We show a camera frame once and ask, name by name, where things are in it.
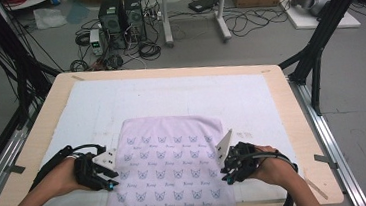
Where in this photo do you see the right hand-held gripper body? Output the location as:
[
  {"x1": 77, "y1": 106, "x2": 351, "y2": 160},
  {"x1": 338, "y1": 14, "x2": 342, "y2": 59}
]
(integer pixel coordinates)
[{"x1": 213, "y1": 126, "x2": 261, "y2": 185}]

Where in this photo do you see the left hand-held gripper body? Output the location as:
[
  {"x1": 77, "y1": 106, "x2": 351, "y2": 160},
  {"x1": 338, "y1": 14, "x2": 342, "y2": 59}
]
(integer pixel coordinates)
[{"x1": 72, "y1": 147, "x2": 121, "y2": 194}]

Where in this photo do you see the lilac cat-print cloth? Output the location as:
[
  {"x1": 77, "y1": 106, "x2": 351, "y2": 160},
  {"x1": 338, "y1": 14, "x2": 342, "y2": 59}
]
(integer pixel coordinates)
[{"x1": 97, "y1": 109, "x2": 238, "y2": 206}]

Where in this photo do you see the person's right hand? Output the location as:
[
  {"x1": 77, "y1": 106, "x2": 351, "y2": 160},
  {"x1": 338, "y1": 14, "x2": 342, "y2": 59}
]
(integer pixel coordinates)
[{"x1": 248, "y1": 142, "x2": 299, "y2": 187}]

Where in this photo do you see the person's left hand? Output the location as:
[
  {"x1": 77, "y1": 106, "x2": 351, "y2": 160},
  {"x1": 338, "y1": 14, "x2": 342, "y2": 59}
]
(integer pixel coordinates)
[{"x1": 39, "y1": 155, "x2": 91, "y2": 199}]

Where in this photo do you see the beige tape strip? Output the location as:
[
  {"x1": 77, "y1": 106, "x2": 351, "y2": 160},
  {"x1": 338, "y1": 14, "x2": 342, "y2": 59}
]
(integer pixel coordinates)
[{"x1": 303, "y1": 174, "x2": 330, "y2": 203}]

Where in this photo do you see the grey tape strip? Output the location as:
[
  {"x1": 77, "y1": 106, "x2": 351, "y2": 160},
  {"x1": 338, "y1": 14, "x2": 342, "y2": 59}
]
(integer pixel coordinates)
[
  {"x1": 313, "y1": 152, "x2": 339, "y2": 172},
  {"x1": 3, "y1": 162, "x2": 27, "y2": 176}
]

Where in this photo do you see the white foam mat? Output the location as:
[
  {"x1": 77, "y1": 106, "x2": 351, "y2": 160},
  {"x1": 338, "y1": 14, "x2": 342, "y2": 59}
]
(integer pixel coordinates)
[{"x1": 27, "y1": 61, "x2": 313, "y2": 206}]

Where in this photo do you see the white power supply unit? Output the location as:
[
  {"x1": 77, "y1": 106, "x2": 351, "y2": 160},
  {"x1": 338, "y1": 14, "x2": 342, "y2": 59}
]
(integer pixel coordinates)
[{"x1": 88, "y1": 28, "x2": 104, "y2": 57}]

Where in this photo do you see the wide black computer tower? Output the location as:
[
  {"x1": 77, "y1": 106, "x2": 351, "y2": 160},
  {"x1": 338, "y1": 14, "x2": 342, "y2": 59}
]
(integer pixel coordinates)
[{"x1": 96, "y1": 0, "x2": 129, "y2": 51}]

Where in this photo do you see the narrow black computer tower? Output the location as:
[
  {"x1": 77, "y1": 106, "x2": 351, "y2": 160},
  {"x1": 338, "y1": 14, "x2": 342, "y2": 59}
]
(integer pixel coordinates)
[{"x1": 124, "y1": 0, "x2": 148, "y2": 44}]

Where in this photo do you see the blue sheet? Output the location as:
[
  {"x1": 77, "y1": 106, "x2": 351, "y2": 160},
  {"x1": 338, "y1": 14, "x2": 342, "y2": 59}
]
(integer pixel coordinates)
[{"x1": 64, "y1": 0, "x2": 92, "y2": 26}]

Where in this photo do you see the white desk leg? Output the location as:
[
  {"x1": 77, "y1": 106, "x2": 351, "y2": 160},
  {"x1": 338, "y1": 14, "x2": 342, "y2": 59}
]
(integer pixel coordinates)
[
  {"x1": 214, "y1": 0, "x2": 234, "y2": 44},
  {"x1": 160, "y1": 0, "x2": 175, "y2": 48}
]

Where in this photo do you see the clear plastic bag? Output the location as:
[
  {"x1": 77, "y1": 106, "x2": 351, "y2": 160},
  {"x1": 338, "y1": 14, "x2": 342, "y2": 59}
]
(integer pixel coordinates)
[{"x1": 32, "y1": 6, "x2": 68, "y2": 31}]

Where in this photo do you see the white floor board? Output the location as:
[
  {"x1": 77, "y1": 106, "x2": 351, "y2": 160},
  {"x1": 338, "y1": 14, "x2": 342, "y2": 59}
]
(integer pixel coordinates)
[{"x1": 278, "y1": 0, "x2": 362, "y2": 35}]

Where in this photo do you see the flat black box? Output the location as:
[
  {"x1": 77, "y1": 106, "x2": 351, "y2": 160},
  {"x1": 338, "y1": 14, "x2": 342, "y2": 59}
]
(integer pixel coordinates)
[{"x1": 187, "y1": 0, "x2": 221, "y2": 14}]

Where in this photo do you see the round white table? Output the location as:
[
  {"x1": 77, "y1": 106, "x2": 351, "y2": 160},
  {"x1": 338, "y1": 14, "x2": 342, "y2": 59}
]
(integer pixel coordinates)
[{"x1": 0, "y1": 0, "x2": 58, "y2": 12}]

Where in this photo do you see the right gripper black sleeved cable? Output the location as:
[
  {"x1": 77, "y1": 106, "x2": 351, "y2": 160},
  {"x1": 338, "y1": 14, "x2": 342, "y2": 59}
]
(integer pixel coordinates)
[{"x1": 252, "y1": 147, "x2": 302, "y2": 206}]

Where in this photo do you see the coil of black cable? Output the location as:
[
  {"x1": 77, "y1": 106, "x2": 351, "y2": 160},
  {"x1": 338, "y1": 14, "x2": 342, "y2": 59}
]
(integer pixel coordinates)
[{"x1": 137, "y1": 40, "x2": 163, "y2": 62}]

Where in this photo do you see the black frame post with cables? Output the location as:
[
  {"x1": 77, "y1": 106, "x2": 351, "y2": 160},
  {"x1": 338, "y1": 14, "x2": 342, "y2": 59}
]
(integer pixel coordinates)
[{"x1": 0, "y1": 0, "x2": 67, "y2": 128}]

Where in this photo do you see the tangle of black floor cables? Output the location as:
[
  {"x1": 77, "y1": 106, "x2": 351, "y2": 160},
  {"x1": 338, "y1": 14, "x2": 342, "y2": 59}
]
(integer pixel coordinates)
[{"x1": 222, "y1": 2, "x2": 289, "y2": 39}]

